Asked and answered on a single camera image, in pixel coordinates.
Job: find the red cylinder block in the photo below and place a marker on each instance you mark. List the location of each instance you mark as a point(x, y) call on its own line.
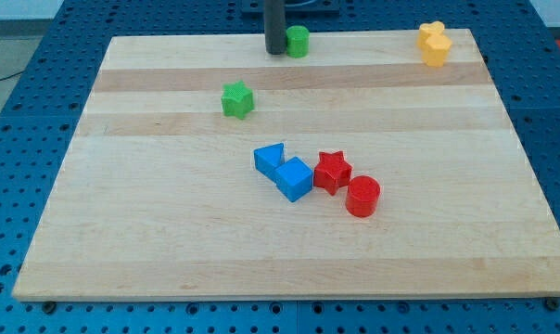
point(362, 196)

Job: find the yellow hexagon block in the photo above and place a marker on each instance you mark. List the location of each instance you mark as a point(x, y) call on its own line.
point(435, 50)

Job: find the blue cube block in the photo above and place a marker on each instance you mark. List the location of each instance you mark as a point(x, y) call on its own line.
point(294, 179)

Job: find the red star block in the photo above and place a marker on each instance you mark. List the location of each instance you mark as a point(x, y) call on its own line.
point(332, 172)

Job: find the wooden board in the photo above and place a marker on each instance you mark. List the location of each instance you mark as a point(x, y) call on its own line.
point(158, 197)

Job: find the green star block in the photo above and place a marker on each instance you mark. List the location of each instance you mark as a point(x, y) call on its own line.
point(237, 100)

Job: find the green cylinder block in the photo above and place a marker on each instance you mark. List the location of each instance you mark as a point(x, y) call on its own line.
point(297, 41)

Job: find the blue triangle block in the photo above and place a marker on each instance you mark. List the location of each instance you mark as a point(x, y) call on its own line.
point(268, 159)

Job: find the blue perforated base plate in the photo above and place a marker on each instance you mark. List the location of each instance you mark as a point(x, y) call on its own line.
point(38, 121)

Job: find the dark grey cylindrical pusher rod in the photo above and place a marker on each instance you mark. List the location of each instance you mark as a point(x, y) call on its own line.
point(274, 19)

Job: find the yellow heart block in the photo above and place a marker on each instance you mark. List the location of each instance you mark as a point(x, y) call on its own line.
point(427, 30)

